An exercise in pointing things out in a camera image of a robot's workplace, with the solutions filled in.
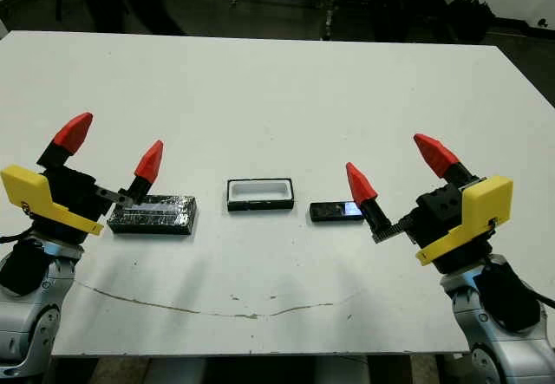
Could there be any right gripper yellow mount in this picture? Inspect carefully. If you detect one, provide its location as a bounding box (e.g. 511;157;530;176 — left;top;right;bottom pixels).
345;133;515;275

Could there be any left gripper yellow mount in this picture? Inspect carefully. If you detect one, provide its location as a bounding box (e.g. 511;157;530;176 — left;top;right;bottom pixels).
0;112;165;246

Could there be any slim black camera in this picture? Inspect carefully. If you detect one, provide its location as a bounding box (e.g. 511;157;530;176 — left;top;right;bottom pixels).
309;200;366;224

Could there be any glossy black box lid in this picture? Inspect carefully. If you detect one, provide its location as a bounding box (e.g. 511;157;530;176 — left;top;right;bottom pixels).
107;192;199;236

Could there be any black box white lining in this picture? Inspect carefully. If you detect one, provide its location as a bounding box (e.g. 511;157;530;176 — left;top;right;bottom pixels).
225;177;298;212

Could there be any metal pole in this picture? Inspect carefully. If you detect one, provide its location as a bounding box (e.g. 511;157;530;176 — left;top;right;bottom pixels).
320;0;337;41

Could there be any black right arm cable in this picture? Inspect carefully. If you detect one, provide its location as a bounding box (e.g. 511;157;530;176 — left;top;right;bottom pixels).
532;291;555;310

